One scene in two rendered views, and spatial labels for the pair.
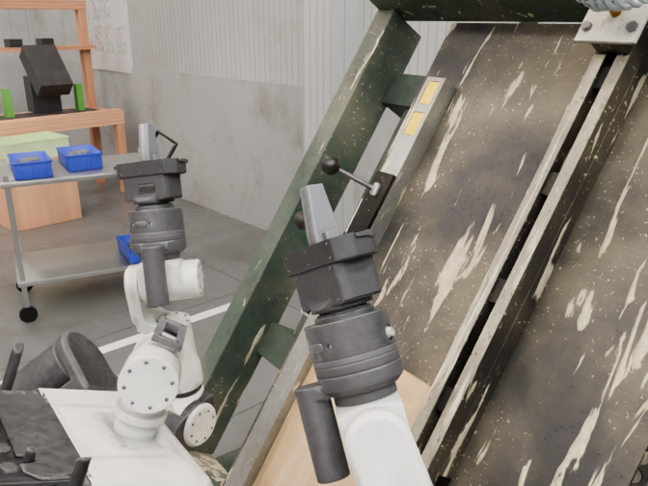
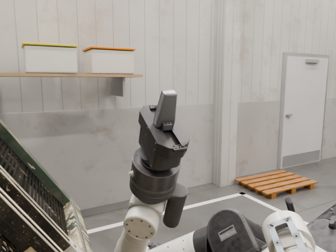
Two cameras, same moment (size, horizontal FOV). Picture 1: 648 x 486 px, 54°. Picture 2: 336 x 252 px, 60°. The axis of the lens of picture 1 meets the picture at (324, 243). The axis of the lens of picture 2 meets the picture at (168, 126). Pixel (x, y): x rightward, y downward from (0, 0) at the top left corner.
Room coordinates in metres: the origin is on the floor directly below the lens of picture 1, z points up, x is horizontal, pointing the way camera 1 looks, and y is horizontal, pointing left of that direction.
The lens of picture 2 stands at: (1.08, 0.11, 1.66)
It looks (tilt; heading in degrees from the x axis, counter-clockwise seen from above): 9 degrees down; 193
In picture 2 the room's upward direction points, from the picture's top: straight up
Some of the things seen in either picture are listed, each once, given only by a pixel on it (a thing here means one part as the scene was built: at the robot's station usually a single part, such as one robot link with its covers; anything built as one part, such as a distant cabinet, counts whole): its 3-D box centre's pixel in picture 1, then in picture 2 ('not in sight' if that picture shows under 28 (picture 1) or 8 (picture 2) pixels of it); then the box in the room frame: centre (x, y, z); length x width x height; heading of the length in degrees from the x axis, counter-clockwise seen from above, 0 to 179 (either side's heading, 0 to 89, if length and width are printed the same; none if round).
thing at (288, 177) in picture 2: not in sight; (275, 183); (-3.62, 0.77, 0.05); 1.11 x 0.74 x 0.10; 132
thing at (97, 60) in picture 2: not in sight; (108, 61); (-2.01, -1.29, 1.87); 0.50 x 0.42 x 0.28; 132
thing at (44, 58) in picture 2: not in sight; (49, 59); (-1.60, -1.75, 1.87); 0.51 x 0.42 x 0.28; 132
